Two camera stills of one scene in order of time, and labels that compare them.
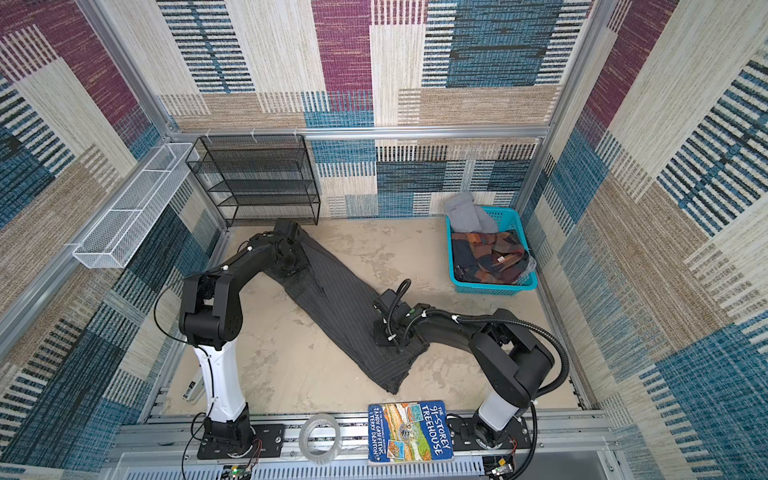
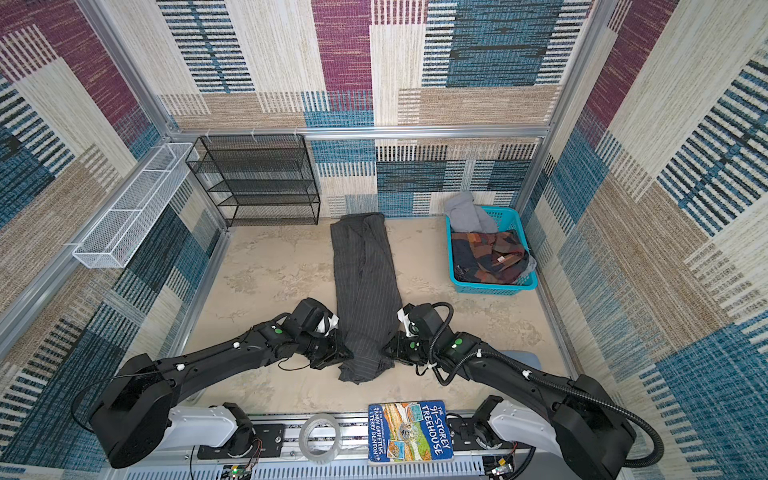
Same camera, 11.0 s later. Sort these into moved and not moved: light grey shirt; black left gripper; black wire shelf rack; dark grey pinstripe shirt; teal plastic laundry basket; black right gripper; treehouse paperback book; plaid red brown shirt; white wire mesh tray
Moved: black left gripper; dark grey pinstripe shirt; black right gripper
Not moved: light grey shirt; white wire mesh tray; black wire shelf rack; plaid red brown shirt; teal plastic laundry basket; treehouse paperback book
